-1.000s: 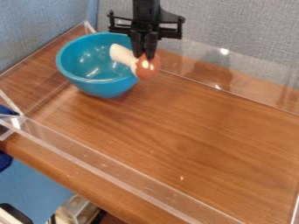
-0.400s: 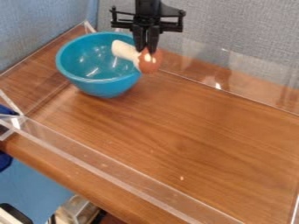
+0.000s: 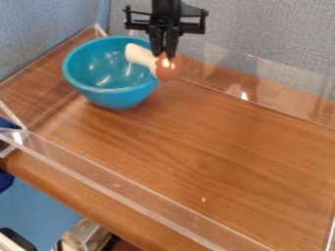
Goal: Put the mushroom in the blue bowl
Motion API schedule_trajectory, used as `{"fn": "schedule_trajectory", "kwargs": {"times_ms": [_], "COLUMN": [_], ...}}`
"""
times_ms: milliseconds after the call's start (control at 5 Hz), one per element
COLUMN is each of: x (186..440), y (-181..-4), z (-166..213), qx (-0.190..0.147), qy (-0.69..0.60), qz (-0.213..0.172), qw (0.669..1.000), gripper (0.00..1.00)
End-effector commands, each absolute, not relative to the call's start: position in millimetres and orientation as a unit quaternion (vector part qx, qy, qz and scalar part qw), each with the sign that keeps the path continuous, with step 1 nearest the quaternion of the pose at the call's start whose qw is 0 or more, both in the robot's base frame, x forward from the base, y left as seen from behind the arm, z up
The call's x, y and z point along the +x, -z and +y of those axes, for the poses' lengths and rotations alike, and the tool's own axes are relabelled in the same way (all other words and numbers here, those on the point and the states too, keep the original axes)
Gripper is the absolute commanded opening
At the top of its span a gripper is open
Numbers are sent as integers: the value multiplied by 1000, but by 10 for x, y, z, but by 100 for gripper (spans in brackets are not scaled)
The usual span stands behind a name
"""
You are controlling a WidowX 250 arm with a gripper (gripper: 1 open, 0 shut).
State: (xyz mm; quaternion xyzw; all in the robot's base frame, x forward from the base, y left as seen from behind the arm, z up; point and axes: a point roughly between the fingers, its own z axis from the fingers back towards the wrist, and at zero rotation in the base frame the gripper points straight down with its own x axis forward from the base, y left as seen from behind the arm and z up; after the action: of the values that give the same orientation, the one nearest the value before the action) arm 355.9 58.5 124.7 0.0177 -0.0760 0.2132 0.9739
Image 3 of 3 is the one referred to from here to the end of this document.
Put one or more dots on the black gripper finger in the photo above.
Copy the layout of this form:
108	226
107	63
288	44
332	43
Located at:
171	41
156	38

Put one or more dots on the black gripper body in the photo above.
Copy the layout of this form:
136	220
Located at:
164	14

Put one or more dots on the brown toy mushroom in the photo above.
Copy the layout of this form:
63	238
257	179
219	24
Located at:
163	67

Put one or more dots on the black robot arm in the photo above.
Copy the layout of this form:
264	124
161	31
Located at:
169	19

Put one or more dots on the blue plastic bowl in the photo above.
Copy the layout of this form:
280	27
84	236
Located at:
109	81

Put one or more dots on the black object bottom left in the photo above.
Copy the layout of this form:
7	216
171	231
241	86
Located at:
12	242

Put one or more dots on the clear acrylic barrier frame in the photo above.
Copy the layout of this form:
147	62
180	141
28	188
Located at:
220	165

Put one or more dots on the metal bracket under table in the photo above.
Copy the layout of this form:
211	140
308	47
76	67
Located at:
85	236

